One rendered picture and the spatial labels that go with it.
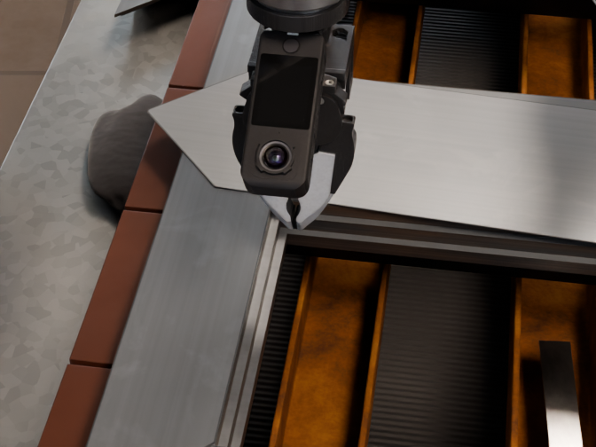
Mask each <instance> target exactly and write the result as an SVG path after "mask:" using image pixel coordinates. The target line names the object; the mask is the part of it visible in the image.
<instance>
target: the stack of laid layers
mask: <svg viewBox="0 0 596 447"><path fill-rule="evenodd" d="M392 83H397V84H403V85H411V86H417V87H424V88H430V89H438V90H450V91H457V92H464V93H471V94H478V95H484V96H492V97H499V98H511V99H519V100H526V101H532V102H539V103H546V104H553V105H560V106H573V107H580V108H587V109H594V110H596V100H592V99H582V98H563V97H552V96H542V95H531V94H521V93H511V92H501V91H490V90H470V89H461V88H450V87H440V86H429V85H419V84H409V83H399V82H392ZM287 245H295V246H304V247H321V248H330V249H339V250H348V251H356V252H365V253H374V254H383V255H400V256H409V257H418V258H427V259H435V260H444V261H453V262H462V263H479V264H488V265H497V266H506V267H514V268H523V269H532V270H541V271H558V272H567V273H576V274H584V275H593V276H596V244H594V243H588V242H582V241H575V240H570V239H558V238H552V237H546V236H539V235H533V234H528V233H521V232H515V231H503V230H497V229H491V228H485V227H479V226H473V225H466V224H460V223H448V222H443V221H436V220H430V219H424V218H418V217H411V216H400V215H394V214H389V213H382V212H376V211H371V210H364V209H358V208H347V207H342V206H335V205H329V204H327V205H326V207H325V208H324V210H323V211H322V212H321V213H320V215H319V216H318V217H317V218H316V219H315V220H314V221H313V222H311V223H310V224H309V225H307V226H306V227H305V228H304V229H303V230H300V231H299V230H297V229H292V230H290V229H288V228H287V227H286V226H285V225H284V224H283V223H282V222H281V221H280V220H279V219H278V218H277V217H276V216H275V215H274V214H273V213H272V212H270V215H269V219H268V223H267V227H266V231H265V234H264V238H263V245H262V249H261V253H260V256H259V260H258V264H257V268H256V272H255V278H254V283H253V286H252V290H251V294H250V297H249V302H248V305H247V312H246V315H245V320H244V324H243V327H242V331H241V335H240V339H239V346H238V349H237V353H236V357H235V361H234V365H233V368H232V372H231V379H230V383H229V387H228V390H227V395H226V398H225V402H224V406H223V413H222V417H221V420H220V424H219V428H218V432H217V436H216V442H215V443H214V444H212V445H214V446H223V447H243V444H244V441H245V436H246V432H247V425H248V421H249V416H250V412H251V408H252V404H253V400H254V395H255V388H256V384H257V380H258V375H259V372H260V367H261V363H262V359H263V352H264V347H265V343H266V339H267V335H268V331H269V326H270V322H271V315H272V311H273V306H274V302H275V298H276V294H277V290H278V283H279V278H280V274H281V270H282V265H283V262H284V257H285V253H286V246H287Z"/></svg>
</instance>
